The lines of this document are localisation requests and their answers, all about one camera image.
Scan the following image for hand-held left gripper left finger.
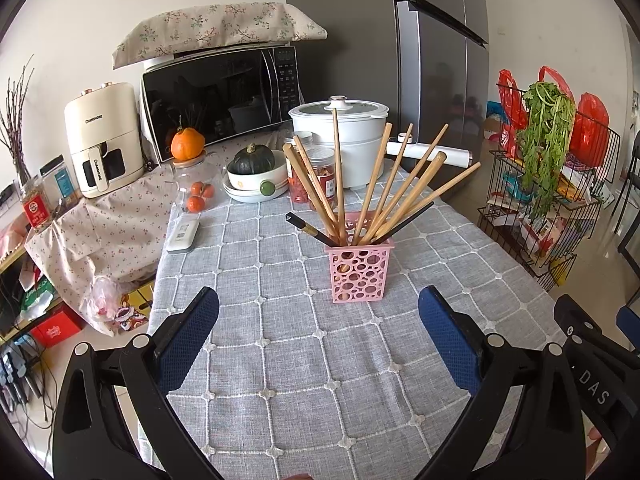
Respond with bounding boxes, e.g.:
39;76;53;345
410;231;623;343
51;286;226;480

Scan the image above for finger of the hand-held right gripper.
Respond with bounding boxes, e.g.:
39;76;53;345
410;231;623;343
554;294;640;366

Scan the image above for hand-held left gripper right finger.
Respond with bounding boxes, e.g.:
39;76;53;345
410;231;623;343
415;285;588;480

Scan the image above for pink perforated plastic basket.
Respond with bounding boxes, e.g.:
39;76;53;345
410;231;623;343
324;212;396;304

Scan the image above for group of wooden chopsticks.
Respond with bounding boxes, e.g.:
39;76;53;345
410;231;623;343
282;108;482;248

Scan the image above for crumpled clear plastic bag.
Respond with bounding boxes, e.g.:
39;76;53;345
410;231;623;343
82;276;151;336

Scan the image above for white remote control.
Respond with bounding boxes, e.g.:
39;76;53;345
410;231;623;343
166;217;201;253

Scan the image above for grey checked tablecloth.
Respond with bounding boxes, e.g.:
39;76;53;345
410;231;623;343
137;192;568;480

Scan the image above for black chair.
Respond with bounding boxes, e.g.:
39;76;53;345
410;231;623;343
617;130;640;261

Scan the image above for floral cabinet cover cloth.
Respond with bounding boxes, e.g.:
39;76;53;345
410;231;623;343
25;160;296;336

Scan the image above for red cardboard box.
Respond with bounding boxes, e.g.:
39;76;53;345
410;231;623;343
31;310;85;348

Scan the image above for black chopstick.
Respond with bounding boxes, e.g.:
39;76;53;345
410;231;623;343
387;201;435;241
285;212;341;248

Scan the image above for glass jar with cork lid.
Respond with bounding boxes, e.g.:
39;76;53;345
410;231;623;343
172;152;224;214

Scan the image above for white bowl with green knob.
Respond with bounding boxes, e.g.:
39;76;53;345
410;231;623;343
222;150;291;204

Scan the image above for white wrap roll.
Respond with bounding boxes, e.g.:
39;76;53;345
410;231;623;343
387;140;473;168

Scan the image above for dark green squash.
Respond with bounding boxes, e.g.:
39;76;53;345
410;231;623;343
227;143;277;176

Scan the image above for jar of red berries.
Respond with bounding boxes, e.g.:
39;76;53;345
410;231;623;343
285;132;313;204

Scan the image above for large orange citrus fruit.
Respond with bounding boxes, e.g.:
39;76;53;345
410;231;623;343
170;127;207;162

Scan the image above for red label clear canister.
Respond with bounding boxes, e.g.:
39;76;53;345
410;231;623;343
20;175;55;233

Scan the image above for blue label clear canister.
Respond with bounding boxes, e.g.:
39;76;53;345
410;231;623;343
40;155;81;209

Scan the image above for red plastic bag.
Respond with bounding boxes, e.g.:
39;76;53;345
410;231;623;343
570;92;611;168
496;69;530;158

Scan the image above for bunch of green herbs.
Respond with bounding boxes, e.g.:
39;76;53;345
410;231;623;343
515;80;576;218

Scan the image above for white electric cooking pot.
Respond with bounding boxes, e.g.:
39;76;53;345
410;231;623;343
289;95;390;191

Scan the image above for cream air fryer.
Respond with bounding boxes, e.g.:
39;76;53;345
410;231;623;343
63;81;146;199

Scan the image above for black microwave oven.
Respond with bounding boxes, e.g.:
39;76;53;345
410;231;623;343
140;45;306;163

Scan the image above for grey refrigerator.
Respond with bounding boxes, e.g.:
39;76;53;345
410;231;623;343
283;0;490;196

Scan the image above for bare decorative branches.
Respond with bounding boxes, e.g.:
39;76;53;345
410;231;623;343
0;55;36;186

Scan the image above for floral microwave cover cloth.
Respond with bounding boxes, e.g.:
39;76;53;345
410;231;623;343
111;2;329;70

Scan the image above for black wire rack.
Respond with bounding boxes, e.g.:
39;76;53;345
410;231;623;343
476;82;621;293

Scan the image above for tangle of black cables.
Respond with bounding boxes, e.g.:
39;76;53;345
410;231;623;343
0;340;56;426

